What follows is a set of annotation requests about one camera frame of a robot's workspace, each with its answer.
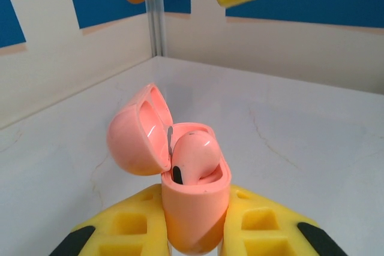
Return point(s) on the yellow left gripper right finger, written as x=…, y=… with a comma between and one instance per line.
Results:
x=270, y=226

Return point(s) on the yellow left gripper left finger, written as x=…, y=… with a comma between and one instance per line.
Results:
x=126, y=223

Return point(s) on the pink earbud charging case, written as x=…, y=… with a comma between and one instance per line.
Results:
x=129, y=145

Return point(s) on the aluminium corner post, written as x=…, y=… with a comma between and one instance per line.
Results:
x=154, y=10

